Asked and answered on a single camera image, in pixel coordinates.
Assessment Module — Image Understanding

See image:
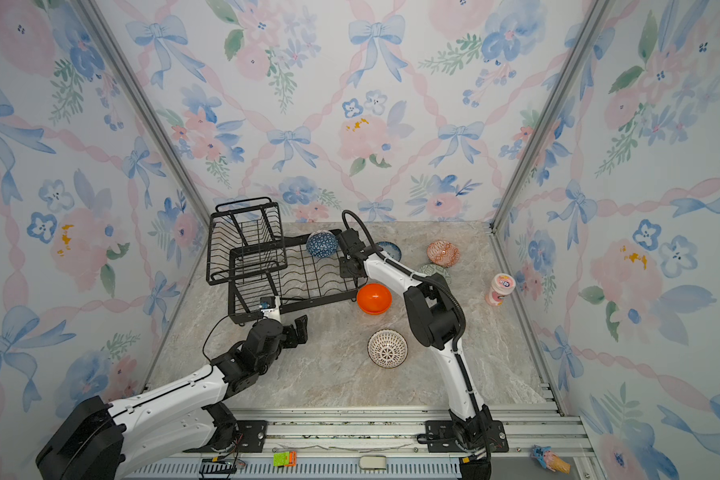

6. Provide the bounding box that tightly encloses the blue triangle pattern bowl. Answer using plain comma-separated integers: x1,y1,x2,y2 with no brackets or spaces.
306,230,339,259

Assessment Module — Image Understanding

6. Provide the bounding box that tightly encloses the black wire dish rack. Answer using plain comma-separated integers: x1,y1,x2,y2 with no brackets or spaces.
206,197,367,325

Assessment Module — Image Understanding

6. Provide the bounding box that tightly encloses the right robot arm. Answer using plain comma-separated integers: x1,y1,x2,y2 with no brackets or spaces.
338,227,504,455

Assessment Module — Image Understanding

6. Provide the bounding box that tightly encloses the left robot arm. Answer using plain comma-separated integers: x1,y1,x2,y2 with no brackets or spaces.
35,316,308,479

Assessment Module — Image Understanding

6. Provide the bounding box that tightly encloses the orange plastic bowl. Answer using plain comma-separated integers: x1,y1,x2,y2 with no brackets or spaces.
356,283,392,315

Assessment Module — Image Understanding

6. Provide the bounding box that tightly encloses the blue floral bowl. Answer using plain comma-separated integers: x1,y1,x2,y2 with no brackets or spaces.
377,241,402,262

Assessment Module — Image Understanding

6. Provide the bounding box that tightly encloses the green patterned bowl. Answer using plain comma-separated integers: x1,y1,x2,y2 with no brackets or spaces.
418,263,451,281

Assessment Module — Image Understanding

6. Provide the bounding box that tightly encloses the white brown lattice bowl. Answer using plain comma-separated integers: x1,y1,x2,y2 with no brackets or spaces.
367,329,408,369

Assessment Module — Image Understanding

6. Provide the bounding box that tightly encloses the red patterned bowl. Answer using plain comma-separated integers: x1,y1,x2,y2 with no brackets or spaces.
427,240,461,268

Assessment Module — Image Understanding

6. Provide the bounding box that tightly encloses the green orange small block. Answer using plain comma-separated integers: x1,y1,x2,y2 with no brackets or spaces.
273,451,297,468

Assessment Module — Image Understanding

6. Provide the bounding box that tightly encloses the pink yogurt cup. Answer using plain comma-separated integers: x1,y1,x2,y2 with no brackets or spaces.
485,273,516,307

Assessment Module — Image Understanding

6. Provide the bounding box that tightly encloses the white small eraser block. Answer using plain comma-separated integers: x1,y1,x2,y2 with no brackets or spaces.
358,455,387,471

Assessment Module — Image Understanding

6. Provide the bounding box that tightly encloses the ice cream cone toy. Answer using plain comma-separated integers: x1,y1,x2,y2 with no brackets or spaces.
531,445,571,474

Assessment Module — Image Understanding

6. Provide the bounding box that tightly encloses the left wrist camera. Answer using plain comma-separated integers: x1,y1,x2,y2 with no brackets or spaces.
259,296,281,322

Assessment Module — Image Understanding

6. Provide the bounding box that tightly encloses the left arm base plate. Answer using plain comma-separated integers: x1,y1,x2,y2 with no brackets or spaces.
185,420,269,454

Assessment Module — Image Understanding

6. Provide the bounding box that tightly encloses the aluminium front rail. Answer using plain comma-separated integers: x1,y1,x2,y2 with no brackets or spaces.
89,407,604,480

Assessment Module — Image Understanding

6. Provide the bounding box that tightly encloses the aluminium corner post left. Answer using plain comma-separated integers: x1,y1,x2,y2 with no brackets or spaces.
72,0,209,224

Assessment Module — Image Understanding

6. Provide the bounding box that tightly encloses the aluminium corner post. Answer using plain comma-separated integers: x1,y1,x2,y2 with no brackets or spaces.
72,0,209,224
490,0,610,234

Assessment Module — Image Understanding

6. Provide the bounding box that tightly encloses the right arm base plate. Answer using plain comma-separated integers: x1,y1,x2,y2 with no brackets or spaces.
424,419,510,454

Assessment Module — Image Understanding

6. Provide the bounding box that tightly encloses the aluminium corner post right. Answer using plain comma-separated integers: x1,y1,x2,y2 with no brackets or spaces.
490,0,610,234

